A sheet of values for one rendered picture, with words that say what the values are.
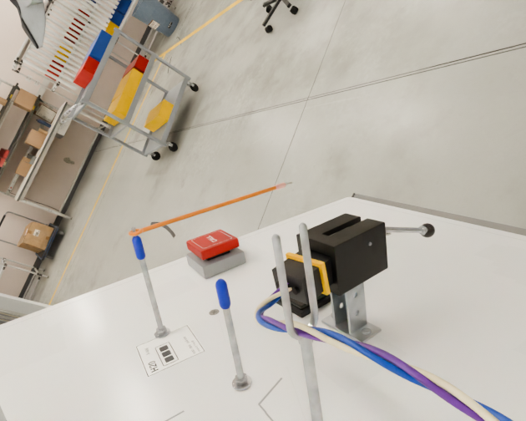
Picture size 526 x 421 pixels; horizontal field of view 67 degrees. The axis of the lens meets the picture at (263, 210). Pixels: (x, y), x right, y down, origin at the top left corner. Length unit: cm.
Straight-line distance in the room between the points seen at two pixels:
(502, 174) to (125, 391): 147
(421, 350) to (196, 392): 17
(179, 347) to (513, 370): 25
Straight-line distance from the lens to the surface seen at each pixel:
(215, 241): 48
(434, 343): 34
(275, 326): 22
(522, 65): 188
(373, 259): 32
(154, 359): 37
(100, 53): 428
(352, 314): 34
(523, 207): 155
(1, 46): 859
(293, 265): 29
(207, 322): 40
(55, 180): 835
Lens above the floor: 134
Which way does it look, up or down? 33 degrees down
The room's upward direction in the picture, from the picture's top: 63 degrees counter-clockwise
